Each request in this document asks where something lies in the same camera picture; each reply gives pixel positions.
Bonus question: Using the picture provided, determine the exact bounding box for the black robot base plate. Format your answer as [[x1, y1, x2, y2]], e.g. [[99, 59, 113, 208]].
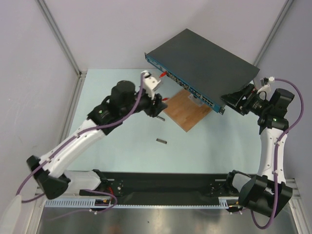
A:
[[79, 170, 238, 205]]

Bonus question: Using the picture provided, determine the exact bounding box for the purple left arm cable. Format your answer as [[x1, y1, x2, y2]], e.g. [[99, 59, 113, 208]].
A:
[[16, 73, 147, 216]]

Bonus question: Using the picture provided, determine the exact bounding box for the blue black network switch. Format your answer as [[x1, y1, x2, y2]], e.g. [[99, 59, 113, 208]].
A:
[[145, 29, 259, 114]]

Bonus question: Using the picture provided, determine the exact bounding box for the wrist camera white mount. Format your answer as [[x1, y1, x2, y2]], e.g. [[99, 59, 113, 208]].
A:
[[255, 77, 275, 94], [141, 70, 162, 100]]

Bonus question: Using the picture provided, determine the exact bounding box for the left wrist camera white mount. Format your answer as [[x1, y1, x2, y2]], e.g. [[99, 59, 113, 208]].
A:
[[141, 70, 162, 100]]

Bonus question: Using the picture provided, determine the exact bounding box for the red ethernet cable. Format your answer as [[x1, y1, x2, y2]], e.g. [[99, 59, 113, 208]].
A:
[[158, 72, 169, 101]]

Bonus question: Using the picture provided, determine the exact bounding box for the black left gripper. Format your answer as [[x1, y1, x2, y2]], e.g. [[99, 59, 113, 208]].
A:
[[121, 86, 167, 117]]

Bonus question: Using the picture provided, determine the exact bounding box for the silver transceiver module on table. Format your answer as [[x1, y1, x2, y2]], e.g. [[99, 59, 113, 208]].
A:
[[156, 138, 167, 144]]

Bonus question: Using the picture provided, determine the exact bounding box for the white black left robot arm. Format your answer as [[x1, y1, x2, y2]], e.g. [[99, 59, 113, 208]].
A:
[[27, 77, 167, 199]]

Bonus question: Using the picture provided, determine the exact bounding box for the aluminium frame post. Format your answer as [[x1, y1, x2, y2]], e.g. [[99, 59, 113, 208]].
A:
[[253, 0, 295, 66], [34, 0, 88, 78]]

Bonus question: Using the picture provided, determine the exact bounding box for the grey slotted cable duct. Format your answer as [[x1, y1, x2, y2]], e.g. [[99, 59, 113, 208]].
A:
[[44, 196, 238, 209]]

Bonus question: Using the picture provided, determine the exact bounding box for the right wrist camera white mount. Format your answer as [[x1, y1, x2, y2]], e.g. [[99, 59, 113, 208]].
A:
[[255, 77, 275, 94]]

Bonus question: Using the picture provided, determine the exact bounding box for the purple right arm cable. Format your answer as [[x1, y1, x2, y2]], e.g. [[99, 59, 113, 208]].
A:
[[250, 78, 306, 230]]

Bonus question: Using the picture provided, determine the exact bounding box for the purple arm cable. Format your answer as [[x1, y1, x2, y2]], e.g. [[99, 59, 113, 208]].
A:
[[250, 78, 306, 230], [16, 73, 147, 216]]

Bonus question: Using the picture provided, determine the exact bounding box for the aluminium frame post right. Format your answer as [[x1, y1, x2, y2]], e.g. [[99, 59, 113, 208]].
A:
[[253, 0, 295, 66]]

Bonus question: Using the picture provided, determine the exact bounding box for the wooden base board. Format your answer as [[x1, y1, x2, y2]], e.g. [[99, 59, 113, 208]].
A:
[[163, 90, 212, 132]]

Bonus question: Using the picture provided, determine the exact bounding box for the aluminium frame post left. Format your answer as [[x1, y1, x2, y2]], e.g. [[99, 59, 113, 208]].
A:
[[34, 0, 88, 78]]

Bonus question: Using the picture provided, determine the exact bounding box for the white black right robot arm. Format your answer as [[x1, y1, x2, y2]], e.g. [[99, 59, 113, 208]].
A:
[[221, 84, 294, 217]]

